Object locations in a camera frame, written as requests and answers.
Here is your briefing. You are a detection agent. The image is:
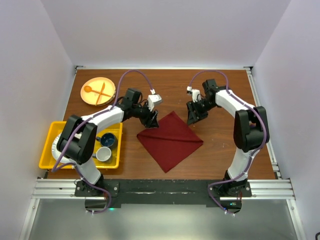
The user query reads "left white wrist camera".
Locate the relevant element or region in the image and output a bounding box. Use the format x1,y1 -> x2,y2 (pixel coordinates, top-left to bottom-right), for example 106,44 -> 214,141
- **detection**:
147,89 -> 163,111

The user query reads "dark blue mug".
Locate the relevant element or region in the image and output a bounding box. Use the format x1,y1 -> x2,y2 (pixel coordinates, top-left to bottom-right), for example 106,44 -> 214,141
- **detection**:
96,132 -> 118,150

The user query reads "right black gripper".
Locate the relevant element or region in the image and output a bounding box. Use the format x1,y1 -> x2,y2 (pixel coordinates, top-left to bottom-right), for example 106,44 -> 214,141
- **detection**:
186,98 -> 217,126

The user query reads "dark red cloth napkin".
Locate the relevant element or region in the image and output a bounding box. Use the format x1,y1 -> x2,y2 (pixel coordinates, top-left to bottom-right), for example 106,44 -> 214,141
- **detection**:
136,111 -> 204,173

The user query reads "white paper plate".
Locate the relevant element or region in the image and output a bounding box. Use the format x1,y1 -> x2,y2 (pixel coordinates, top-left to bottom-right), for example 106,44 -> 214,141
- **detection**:
51,133 -> 70,164

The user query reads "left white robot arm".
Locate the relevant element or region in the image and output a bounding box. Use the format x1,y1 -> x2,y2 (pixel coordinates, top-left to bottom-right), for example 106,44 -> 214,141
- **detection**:
52,88 -> 162,196

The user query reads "orange round plate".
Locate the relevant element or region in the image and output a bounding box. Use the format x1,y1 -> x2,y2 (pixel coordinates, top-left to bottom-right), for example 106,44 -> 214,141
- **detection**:
80,77 -> 116,106

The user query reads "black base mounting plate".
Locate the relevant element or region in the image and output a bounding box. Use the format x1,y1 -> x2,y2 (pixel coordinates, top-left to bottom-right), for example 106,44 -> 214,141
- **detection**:
74,179 -> 252,210

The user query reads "orange plastic fork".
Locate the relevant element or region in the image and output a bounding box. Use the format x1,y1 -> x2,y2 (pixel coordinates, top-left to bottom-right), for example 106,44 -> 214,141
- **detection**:
95,82 -> 105,106

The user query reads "purple cable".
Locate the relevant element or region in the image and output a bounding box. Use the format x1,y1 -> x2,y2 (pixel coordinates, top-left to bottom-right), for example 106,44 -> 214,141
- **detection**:
186,69 -> 270,215
51,69 -> 156,215

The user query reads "orange plastic spoon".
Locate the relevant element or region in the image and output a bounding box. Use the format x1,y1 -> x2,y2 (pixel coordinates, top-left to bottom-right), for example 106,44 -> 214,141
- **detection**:
84,85 -> 111,97

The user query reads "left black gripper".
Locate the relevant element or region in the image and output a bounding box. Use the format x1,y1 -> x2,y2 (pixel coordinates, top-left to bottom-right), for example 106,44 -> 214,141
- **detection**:
131,100 -> 159,129

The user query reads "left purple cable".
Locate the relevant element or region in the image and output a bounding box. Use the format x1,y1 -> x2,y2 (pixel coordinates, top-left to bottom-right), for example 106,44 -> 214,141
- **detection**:
51,69 -> 156,215

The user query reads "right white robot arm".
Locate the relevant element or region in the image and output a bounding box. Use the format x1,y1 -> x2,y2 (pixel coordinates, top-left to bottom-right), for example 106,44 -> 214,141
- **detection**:
186,79 -> 270,197

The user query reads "yellow plastic bin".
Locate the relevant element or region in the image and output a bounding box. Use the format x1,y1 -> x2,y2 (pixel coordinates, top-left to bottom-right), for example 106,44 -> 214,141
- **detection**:
38,121 -> 123,170

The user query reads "grey white mug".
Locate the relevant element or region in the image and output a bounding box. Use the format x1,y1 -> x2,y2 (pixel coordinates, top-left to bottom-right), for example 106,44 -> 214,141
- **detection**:
92,146 -> 113,163

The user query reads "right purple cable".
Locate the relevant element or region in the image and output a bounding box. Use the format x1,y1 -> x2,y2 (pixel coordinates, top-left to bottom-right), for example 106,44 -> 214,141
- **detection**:
186,69 -> 270,215

